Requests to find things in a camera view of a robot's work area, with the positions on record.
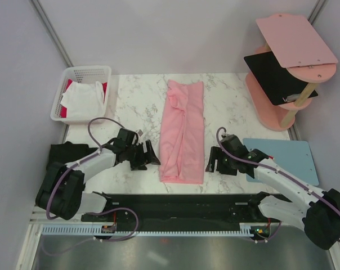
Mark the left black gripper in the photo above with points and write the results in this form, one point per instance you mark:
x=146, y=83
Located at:
x=149, y=156

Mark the black board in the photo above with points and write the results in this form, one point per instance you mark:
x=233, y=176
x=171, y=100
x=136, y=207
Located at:
x=277, y=83

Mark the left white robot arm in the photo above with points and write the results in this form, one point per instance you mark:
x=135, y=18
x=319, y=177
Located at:
x=62, y=189

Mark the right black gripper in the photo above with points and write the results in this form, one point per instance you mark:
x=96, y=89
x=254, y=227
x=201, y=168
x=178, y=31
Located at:
x=214, y=154

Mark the pink t shirt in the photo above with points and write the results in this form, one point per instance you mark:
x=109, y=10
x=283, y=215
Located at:
x=181, y=141

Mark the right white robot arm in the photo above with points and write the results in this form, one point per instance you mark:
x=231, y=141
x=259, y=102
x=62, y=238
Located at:
x=312, y=210

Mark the white plastic basket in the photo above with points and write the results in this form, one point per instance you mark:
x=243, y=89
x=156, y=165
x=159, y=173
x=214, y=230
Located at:
x=82, y=94

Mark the light blue mat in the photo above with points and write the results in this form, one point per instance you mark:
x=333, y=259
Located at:
x=293, y=156

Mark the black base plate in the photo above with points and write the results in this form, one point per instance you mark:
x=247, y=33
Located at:
x=178, y=213

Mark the black t shirt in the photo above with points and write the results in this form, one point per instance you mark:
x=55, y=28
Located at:
x=68, y=152

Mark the white t shirt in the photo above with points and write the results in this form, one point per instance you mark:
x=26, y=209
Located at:
x=84, y=98

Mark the pink tiered shelf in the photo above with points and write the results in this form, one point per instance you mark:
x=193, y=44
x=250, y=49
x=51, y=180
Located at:
x=298, y=48

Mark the white cable duct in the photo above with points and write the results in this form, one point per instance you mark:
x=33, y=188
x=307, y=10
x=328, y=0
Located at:
x=102, y=230

